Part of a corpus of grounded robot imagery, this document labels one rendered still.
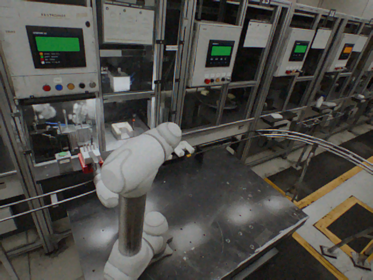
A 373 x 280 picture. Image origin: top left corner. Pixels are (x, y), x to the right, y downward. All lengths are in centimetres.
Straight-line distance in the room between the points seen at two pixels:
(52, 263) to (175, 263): 120
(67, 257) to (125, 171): 171
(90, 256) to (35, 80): 99
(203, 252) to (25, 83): 135
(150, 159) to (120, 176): 11
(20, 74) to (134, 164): 93
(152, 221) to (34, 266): 134
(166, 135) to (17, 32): 91
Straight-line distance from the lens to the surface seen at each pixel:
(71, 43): 140
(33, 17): 140
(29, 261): 240
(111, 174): 69
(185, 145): 192
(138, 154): 70
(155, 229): 122
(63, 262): 231
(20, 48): 142
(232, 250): 154
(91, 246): 151
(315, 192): 346
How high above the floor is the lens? 193
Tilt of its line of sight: 31 degrees down
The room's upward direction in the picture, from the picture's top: 9 degrees clockwise
